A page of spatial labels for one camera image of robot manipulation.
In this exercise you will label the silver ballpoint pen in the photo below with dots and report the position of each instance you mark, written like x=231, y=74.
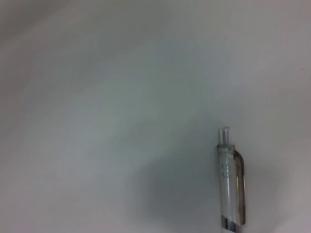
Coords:
x=229, y=182

